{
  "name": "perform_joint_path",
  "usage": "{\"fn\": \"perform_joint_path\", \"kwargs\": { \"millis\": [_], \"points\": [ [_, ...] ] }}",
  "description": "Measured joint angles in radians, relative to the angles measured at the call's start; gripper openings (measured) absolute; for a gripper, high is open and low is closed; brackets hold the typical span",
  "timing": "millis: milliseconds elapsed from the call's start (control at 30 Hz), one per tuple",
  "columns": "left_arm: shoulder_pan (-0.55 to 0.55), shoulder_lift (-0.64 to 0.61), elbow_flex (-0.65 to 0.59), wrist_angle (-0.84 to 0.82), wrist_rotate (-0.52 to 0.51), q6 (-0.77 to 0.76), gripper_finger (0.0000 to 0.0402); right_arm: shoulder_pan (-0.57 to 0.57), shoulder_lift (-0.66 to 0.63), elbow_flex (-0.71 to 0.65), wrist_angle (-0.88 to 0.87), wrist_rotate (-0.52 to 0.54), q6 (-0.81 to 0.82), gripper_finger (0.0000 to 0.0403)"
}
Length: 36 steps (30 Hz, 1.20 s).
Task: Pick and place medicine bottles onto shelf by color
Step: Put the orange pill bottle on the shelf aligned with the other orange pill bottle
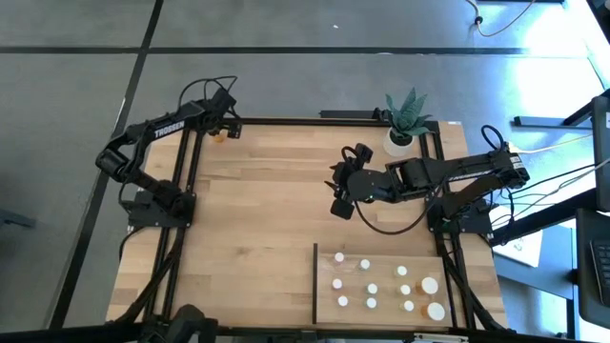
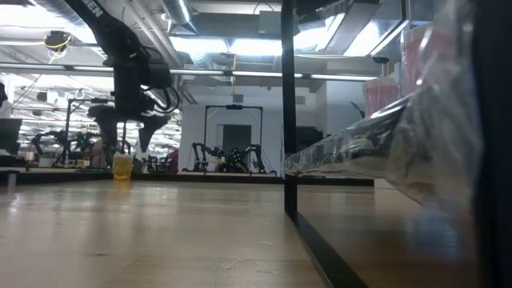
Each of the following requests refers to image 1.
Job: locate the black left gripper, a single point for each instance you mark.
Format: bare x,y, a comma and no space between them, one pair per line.
221,112

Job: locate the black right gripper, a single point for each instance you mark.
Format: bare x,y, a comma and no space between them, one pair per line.
362,186

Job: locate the large orange medicine bottle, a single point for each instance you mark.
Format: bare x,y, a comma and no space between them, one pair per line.
435,311
429,285
219,138

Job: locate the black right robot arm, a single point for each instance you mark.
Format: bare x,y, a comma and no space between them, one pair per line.
457,176

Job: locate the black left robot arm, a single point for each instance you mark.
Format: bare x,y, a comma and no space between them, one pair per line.
143,138

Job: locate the green plant white pot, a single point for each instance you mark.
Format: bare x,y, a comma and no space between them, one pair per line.
405,124

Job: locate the white box with logo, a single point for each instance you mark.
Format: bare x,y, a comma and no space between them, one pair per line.
522,248

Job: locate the black stand leg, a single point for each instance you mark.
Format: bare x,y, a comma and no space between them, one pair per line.
538,121

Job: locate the black diagonal stand bar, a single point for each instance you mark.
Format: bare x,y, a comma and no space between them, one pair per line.
548,216

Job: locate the grey floor object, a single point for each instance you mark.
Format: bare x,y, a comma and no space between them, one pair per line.
14,220

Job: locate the black monitor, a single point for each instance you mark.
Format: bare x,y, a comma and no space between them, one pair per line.
601,152

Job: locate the black keyboard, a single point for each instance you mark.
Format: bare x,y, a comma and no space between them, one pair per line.
595,267

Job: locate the black aluminium table frame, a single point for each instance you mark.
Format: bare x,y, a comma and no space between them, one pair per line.
286,121

